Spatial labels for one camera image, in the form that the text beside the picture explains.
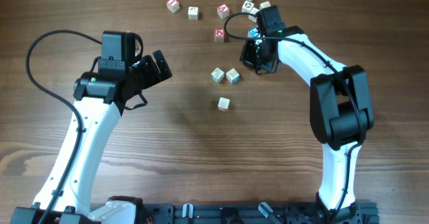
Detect yellow-sided wooden block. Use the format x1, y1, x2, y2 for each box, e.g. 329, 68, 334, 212
259, 1, 271, 10

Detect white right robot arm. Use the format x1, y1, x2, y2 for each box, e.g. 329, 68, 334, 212
241, 25, 374, 223

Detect red O letter block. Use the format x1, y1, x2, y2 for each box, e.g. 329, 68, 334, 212
214, 29, 225, 42

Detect light blue P block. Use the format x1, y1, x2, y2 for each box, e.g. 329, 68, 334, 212
247, 26, 260, 38

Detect wooden block number 2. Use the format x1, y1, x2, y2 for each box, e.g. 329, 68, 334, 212
188, 6, 198, 20

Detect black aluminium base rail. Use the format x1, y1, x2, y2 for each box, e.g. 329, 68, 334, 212
143, 202, 380, 224

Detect wooden block ladybug picture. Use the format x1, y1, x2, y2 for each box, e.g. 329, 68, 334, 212
241, 1, 254, 13

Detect wooden block green side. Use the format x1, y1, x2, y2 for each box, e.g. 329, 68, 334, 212
248, 7, 259, 23

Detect blue H wooden block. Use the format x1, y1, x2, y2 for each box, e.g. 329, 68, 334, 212
225, 68, 240, 84

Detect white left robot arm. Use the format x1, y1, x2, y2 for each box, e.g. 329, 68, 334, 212
11, 50, 172, 223

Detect red I letter block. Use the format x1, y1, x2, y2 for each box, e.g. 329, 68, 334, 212
166, 0, 180, 13

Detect wooden block red side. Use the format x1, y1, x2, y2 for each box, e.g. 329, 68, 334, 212
217, 97, 230, 111

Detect red A letter block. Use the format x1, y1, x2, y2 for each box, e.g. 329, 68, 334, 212
217, 4, 230, 19

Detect green Z wooden block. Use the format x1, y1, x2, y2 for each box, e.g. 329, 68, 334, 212
211, 68, 225, 83

